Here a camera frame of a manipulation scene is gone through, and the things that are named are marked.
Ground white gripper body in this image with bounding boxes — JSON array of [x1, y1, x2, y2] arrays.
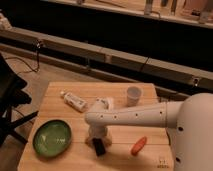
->
[[85, 126, 112, 147]]

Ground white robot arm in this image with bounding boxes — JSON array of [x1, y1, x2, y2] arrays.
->
[[85, 93, 213, 171]]

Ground white plastic bottle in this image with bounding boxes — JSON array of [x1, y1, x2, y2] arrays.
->
[[60, 91, 87, 112]]

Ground green bowl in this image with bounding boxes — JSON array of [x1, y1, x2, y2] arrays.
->
[[32, 120, 72, 158]]

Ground orange carrot toy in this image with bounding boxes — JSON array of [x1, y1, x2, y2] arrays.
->
[[131, 136, 147, 156]]

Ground black office chair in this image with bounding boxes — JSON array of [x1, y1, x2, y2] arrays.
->
[[0, 53, 38, 147]]

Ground black cable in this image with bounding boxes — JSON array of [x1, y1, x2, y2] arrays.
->
[[4, 39, 44, 76]]

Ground grey floor rail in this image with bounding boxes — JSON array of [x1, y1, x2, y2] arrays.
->
[[0, 28, 213, 91]]

